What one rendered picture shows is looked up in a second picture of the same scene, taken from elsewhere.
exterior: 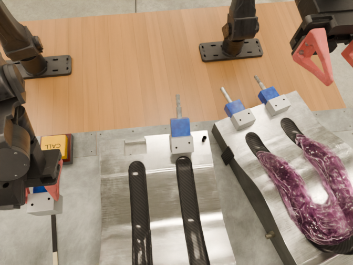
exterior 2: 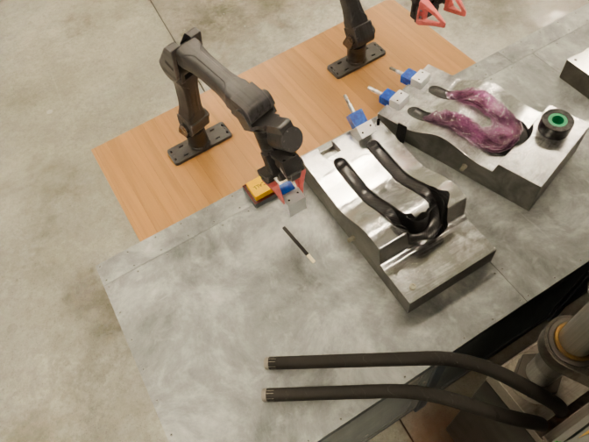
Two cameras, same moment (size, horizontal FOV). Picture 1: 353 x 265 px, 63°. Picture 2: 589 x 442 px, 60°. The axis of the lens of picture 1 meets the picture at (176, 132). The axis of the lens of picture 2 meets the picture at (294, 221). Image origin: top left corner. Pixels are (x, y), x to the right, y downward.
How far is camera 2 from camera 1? 0.86 m
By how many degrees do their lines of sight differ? 8
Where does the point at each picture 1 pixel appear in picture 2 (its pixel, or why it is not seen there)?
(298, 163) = (457, 108)
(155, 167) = (353, 156)
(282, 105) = (424, 77)
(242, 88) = (383, 84)
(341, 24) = not seen: outside the picture
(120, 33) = not seen: hidden behind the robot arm
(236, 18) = (354, 27)
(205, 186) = (398, 152)
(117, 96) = not seen: hidden behind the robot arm
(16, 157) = (296, 132)
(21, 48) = (200, 118)
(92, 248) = (335, 240)
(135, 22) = (259, 74)
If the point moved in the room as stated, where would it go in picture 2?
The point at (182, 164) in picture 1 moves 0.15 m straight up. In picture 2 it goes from (372, 146) to (373, 107)
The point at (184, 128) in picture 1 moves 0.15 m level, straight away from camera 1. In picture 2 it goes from (361, 117) to (344, 81)
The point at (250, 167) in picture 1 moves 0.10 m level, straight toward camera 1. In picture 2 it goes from (423, 128) to (415, 154)
